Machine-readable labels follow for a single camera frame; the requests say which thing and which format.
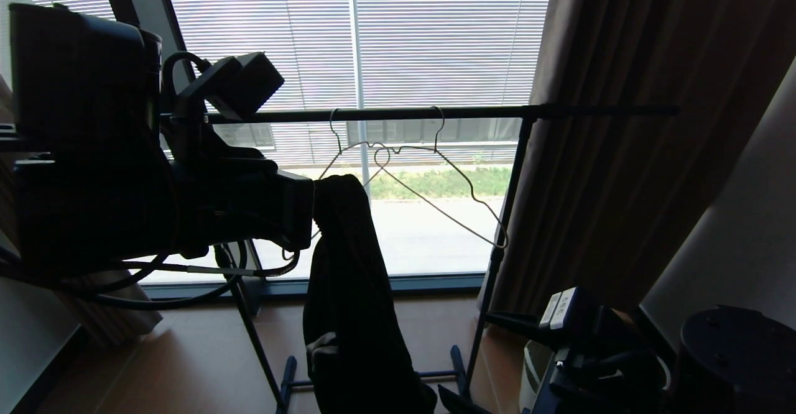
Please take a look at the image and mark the brown curtain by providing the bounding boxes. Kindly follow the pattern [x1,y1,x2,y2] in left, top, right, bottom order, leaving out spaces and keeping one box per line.
[479,0,796,340]
[0,75,164,347]

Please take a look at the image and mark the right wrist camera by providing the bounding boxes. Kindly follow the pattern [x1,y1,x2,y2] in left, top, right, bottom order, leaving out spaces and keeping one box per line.
[539,286,613,346]

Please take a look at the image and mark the window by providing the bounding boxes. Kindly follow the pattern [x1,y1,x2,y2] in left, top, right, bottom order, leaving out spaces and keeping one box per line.
[0,0,557,300]

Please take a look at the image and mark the black garment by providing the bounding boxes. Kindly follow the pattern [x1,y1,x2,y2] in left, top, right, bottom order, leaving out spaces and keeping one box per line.
[303,175,437,414]

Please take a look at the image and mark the black clothes rack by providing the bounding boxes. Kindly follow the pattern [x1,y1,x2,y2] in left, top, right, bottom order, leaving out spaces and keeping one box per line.
[159,103,680,414]

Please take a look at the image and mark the black cable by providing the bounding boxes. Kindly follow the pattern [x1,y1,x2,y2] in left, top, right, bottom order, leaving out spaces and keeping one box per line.
[0,243,248,310]

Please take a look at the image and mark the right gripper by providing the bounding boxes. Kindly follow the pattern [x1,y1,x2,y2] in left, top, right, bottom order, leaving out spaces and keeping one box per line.
[485,312,669,414]

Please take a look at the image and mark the white laundry basket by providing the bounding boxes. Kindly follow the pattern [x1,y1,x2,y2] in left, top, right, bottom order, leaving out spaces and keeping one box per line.
[518,338,673,412]

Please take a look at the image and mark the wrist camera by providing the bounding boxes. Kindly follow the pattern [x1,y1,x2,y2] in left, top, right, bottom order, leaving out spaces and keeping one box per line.
[539,286,613,346]
[163,52,285,154]

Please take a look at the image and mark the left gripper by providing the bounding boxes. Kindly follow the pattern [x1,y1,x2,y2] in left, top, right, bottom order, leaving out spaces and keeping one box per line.
[165,145,315,256]

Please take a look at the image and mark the pink clothes hanger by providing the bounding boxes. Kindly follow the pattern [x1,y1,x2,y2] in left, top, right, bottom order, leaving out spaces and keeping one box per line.
[282,107,392,261]
[372,106,509,250]

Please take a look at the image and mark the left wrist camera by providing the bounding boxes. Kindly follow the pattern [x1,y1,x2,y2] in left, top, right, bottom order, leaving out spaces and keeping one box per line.
[163,52,285,154]

